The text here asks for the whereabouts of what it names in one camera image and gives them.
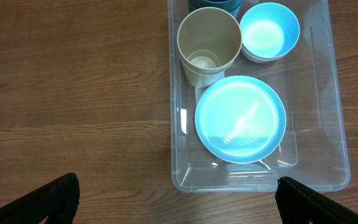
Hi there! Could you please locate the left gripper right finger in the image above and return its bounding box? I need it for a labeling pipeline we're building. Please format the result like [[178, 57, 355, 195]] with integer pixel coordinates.
[[275, 177, 358, 224]]

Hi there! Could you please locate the light blue plate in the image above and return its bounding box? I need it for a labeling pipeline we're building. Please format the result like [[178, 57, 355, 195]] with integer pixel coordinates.
[[195, 75, 287, 164]]

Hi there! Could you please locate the cream cup front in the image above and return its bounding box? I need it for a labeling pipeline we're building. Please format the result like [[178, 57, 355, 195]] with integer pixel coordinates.
[[181, 62, 232, 88]]

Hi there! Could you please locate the cream cup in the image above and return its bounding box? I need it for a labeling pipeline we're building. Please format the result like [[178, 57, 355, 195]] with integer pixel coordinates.
[[177, 7, 242, 74], [181, 62, 232, 88]]

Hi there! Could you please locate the clear plastic storage bin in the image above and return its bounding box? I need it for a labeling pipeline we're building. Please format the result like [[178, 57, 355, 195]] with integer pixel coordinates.
[[168, 0, 351, 192]]

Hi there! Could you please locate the dark blue cup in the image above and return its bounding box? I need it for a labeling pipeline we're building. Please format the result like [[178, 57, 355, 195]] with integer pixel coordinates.
[[229, 2, 242, 18], [189, 0, 242, 12]]

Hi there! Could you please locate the dark blue cup front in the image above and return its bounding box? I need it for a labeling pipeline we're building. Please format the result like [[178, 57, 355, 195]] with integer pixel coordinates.
[[229, 2, 242, 18]]

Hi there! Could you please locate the light blue bowl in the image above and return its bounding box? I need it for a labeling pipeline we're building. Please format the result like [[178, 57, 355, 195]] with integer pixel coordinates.
[[239, 2, 301, 61]]

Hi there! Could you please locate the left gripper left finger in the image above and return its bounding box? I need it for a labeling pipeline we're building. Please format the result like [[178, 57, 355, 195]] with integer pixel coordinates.
[[0, 173, 80, 224]]

